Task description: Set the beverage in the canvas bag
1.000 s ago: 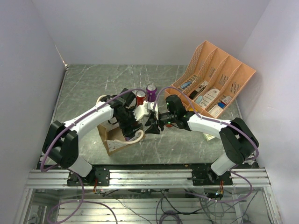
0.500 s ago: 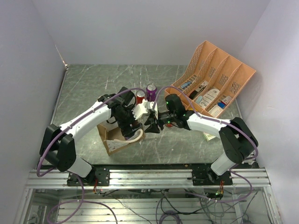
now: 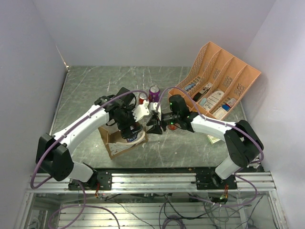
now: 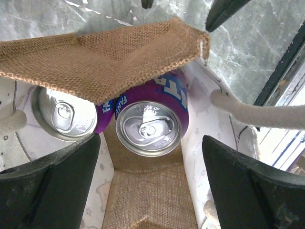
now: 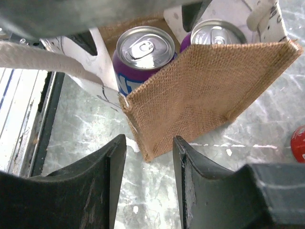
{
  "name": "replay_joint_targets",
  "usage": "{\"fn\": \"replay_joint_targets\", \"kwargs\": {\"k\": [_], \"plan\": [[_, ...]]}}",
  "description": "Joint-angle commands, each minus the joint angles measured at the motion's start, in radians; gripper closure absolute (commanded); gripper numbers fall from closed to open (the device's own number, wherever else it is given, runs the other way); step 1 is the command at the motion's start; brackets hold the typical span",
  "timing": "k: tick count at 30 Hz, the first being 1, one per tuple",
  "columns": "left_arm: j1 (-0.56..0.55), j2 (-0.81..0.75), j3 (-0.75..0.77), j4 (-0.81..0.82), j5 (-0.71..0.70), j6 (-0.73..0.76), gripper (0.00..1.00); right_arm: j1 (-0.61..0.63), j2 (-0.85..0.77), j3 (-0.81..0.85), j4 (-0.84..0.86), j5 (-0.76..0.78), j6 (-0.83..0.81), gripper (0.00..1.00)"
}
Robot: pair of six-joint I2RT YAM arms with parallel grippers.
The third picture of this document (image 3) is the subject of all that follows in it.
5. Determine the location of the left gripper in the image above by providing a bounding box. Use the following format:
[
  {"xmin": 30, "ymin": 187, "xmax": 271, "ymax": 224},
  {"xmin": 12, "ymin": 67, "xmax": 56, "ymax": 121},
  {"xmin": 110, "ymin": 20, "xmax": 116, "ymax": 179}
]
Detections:
[{"xmin": 114, "ymin": 104, "xmax": 143, "ymax": 139}]

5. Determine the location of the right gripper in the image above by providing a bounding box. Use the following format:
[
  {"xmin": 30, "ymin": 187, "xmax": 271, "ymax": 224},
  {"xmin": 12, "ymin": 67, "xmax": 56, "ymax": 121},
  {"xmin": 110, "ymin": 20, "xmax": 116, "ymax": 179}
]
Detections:
[{"xmin": 146, "ymin": 112, "xmax": 180, "ymax": 135}]

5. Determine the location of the red cola can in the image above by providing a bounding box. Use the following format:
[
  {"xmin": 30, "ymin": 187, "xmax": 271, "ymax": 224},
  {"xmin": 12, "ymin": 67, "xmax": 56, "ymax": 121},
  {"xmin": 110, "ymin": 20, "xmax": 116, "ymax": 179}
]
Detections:
[
  {"xmin": 168, "ymin": 125, "xmax": 177, "ymax": 130},
  {"xmin": 139, "ymin": 93, "xmax": 148, "ymax": 104}
]

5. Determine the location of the red cola can back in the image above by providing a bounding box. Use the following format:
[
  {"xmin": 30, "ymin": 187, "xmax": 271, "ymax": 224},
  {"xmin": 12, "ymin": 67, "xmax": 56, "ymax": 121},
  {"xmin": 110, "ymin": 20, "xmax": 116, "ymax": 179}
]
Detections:
[{"xmin": 139, "ymin": 93, "xmax": 148, "ymax": 104}]

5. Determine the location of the purple Fanta can front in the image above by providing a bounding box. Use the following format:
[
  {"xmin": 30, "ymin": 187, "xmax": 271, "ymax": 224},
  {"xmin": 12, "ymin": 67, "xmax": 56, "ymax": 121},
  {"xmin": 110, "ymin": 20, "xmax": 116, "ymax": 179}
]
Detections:
[{"xmin": 126, "ymin": 134, "xmax": 141, "ymax": 143}]

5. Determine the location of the purple fanta can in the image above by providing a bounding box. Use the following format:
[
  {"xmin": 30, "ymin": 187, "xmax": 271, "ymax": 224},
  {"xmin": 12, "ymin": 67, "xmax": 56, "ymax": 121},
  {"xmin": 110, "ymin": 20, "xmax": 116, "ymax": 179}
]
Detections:
[
  {"xmin": 126, "ymin": 134, "xmax": 141, "ymax": 143},
  {"xmin": 148, "ymin": 85, "xmax": 160, "ymax": 103}
]

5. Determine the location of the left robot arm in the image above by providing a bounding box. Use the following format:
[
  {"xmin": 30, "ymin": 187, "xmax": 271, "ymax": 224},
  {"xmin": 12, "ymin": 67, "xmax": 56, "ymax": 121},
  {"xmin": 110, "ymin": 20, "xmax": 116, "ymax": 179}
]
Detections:
[{"xmin": 30, "ymin": 87, "xmax": 150, "ymax": 189}]

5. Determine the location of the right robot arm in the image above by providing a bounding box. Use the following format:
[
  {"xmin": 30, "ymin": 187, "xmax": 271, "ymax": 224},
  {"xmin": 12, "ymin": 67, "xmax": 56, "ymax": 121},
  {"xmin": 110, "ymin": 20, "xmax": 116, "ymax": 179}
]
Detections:
[{"xmin": 147, "ymin": 94, "xmax": 264, "ymax": 189}]

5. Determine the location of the purple Fanta can back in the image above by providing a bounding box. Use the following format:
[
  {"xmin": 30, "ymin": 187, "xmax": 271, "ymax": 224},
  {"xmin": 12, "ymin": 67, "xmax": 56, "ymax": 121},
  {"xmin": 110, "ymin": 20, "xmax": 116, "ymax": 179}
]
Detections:
[{"xmin": 148, "ymin": 85, "xmax": 160, "ymax": 103}]

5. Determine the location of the blue toy car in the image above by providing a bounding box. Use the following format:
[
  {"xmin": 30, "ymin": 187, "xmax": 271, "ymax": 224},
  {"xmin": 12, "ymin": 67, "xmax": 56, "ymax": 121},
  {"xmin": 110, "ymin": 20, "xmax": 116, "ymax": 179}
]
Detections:
[{"xmin": 184, "ymin": 84, "xmax": 194, "ymax": 91}]

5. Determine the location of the green white small box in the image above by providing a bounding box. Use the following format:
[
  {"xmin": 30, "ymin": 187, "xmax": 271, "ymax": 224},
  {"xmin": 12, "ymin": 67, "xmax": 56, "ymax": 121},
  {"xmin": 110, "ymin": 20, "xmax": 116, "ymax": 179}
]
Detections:
[{"xmin": 207, "ymin": 135, "xmax": 220, "ymax": 144}]

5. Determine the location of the orange plastic desk organizer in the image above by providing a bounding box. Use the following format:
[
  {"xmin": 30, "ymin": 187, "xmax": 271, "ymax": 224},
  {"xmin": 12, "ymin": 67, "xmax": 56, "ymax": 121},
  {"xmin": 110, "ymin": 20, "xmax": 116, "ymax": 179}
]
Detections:
[{"xmin": 168, "ymin": 42, "xmax": 261, "ymax": 120}]

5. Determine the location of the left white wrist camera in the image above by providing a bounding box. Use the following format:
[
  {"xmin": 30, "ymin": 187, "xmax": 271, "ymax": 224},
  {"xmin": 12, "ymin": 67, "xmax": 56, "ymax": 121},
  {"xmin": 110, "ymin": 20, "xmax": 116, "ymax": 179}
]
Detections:
[{"xmin": 132, "ymin": 100, "xmax": 150, "ymax": 122}]

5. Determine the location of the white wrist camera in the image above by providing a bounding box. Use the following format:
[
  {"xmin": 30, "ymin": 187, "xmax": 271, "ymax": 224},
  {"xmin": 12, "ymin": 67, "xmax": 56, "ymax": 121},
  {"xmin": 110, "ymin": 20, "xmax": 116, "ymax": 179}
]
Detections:
[
  {"xmin": 132, "ymin": 100, "xmax": 150, "ymax": 122},
  {"xmin": 149, "ymin": 102, "xmax": 161, "ymax": 113}
]

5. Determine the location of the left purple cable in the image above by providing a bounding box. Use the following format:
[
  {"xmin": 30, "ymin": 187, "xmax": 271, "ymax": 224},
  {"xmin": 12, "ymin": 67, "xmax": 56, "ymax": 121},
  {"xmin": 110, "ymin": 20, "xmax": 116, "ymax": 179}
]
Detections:
[{"xmin": 30, "ymin": 90, "xmax": 148, "ymax": 229}]

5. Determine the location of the purple cable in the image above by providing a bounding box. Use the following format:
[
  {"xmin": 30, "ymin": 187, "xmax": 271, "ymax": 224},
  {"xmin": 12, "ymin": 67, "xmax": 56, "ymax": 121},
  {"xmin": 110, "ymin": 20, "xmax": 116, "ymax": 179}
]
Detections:
[
  {"xmin": 156, "ymin": 86, "xmax": 264, "ymax": 208},
  {"xmin": 30, "ymin": 90, "xmax": 148, "ymax": 229}
]

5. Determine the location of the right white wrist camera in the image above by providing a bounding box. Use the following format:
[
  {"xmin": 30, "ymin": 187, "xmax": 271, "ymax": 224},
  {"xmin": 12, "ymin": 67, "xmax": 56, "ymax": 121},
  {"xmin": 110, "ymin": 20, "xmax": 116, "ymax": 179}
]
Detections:
[{"xmin": 149, "ymin": 102, "xmax": 161, "ymax": 113}]

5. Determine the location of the aluminium mounting rail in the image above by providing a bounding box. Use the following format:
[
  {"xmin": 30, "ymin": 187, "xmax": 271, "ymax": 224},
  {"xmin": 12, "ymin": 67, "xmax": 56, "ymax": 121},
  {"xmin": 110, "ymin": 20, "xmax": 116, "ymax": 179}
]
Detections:
[{"xmin": 36, "ymin": 167, "xmax": 276, "ymax": 194}]

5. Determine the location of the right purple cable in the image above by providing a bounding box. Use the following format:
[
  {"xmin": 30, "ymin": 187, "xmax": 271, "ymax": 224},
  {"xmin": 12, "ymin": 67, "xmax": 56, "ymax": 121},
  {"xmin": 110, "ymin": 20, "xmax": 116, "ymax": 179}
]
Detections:
[{"xmin": 156, "ymin": 86, "xmax": 264, "ymax": 208}]

